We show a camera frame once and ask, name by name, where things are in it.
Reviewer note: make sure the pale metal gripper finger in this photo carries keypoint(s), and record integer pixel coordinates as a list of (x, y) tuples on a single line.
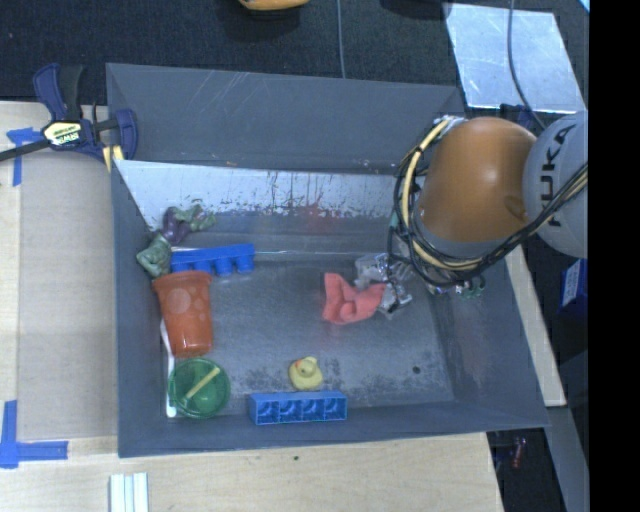
[(371, 269), (395, 306)]

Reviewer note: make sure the pink cloth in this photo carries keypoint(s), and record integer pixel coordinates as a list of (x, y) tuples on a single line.
[(347, 301)]

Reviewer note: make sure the yellow rubber duck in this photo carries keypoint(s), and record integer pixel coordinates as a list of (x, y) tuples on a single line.
[(305, 376)]

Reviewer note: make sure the blue hollow toy block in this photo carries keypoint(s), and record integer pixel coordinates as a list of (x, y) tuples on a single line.
[(300, 407)]

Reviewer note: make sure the grey metal bin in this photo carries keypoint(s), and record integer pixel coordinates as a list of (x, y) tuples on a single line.
[(300, 125)]

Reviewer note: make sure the blue studded toy block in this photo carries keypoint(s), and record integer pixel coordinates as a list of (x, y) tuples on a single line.
[(210, 257)]

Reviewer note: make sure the orange plastic cup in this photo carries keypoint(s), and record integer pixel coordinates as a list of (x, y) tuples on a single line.
[(186, 315)]

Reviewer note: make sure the yellow stick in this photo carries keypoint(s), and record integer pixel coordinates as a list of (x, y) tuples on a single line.
[(202, 384)]

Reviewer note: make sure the green plastic cup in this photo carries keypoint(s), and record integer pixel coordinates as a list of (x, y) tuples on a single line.
[(210, 397)]

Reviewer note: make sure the green and purple toy figure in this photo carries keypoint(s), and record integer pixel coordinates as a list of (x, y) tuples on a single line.
[(162, 247)]

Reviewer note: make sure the white plastic stick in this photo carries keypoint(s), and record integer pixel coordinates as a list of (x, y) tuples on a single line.
[(168, 360)]

